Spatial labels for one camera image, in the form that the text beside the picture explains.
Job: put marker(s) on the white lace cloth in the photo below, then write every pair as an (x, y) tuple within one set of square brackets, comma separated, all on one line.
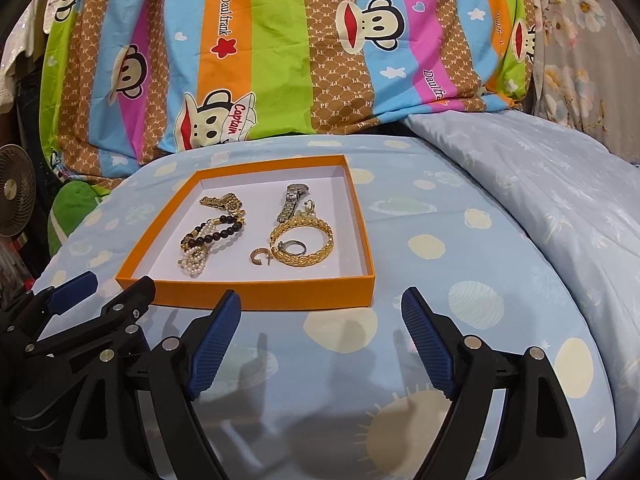
[(20, 45)]

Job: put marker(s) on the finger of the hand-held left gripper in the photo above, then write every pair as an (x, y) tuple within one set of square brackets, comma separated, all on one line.
[(75, 290), (125, 305)]

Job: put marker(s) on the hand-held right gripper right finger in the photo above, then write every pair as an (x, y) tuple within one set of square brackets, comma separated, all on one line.
[(427, 345)]

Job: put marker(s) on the pale blue quilt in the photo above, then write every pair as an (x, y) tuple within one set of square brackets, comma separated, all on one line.
[(550, 185)]

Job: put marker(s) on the light blue dotted bed sheet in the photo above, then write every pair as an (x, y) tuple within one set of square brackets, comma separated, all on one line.
[(450, 270)]

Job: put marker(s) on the grey floral cloth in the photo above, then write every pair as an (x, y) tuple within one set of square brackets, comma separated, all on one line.
[(580, 50)]

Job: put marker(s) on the orange shallow box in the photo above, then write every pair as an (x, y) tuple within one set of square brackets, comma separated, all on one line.
[(250, 292)]

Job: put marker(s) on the small gold hoop earring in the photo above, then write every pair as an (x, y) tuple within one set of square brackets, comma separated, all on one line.
[(254, 257)]

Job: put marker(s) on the round desk fan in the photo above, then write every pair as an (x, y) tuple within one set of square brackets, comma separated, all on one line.
[(15, 190)]

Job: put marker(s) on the colourful striped printed blanket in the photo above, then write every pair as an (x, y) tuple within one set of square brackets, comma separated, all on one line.
[(280, 50)]

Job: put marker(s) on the silver metal watch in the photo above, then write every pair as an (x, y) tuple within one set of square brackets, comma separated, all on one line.
[(292, 200)]

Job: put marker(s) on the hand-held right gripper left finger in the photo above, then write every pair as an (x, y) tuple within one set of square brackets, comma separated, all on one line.
[(215, 345)]

